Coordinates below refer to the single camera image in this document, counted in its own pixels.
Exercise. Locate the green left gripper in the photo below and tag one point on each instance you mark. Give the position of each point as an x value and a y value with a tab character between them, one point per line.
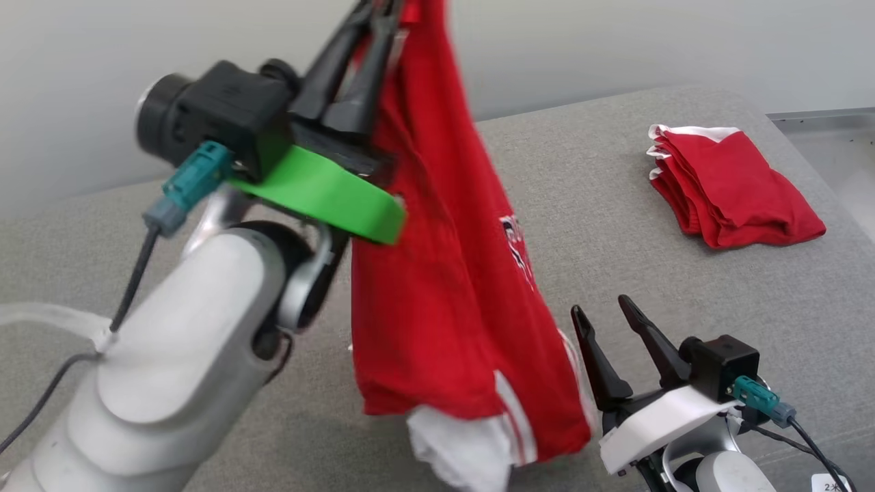
321	191

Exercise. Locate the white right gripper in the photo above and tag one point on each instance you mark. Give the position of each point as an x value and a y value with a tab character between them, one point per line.
663	417

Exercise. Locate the red shorts with white stripe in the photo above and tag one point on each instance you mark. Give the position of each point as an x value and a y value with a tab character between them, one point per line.
738	191

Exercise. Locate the red basketball jersey white sleeves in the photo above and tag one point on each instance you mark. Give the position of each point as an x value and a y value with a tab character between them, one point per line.
437	307

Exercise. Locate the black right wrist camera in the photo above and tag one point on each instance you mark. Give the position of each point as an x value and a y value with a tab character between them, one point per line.
721	365

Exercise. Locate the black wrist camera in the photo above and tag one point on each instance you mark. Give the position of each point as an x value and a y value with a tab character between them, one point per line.
721	365
225	109

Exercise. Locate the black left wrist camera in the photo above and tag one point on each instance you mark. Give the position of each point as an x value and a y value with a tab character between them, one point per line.
225	109

